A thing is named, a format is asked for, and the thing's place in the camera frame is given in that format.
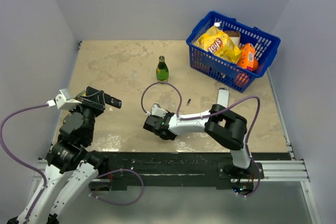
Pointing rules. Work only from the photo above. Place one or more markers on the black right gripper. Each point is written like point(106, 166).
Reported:
point(169, 112)

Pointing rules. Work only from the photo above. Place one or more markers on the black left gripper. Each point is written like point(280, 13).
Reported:
point(95, 100)

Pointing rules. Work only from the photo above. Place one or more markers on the black remote control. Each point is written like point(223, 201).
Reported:
point(114, 102)

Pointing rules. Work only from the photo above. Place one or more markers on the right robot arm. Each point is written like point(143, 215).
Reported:
point(226, 127)

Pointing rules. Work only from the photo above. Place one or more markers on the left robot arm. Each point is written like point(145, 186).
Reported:
point(70, 167)

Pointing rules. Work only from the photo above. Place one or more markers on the green glass bottle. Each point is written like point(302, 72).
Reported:
point(162, 71)

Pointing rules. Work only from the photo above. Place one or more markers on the white rectangular box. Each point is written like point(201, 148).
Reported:
point(223, 97)

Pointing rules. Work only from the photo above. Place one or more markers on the blue plastic shopping basket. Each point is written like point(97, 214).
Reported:
point(265, 44)

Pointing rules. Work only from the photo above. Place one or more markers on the orange fruit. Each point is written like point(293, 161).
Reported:
point(241, 80)

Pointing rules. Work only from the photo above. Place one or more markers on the yellow chips bag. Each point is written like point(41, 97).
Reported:
point(218, 43)

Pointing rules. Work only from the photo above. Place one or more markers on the orange juice carton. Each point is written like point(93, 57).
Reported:
point(247, 57)

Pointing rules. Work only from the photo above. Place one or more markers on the white cap bottle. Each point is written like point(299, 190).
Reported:
point(217, 24)

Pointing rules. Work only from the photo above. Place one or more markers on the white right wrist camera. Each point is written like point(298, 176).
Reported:
point(156, 110)

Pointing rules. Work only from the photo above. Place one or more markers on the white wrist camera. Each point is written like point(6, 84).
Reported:
point(156, 110)
point(63, 101)

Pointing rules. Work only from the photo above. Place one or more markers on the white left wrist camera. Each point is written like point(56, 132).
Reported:
point(63, 101)

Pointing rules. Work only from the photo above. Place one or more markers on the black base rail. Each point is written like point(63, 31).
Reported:
point(121, 170)

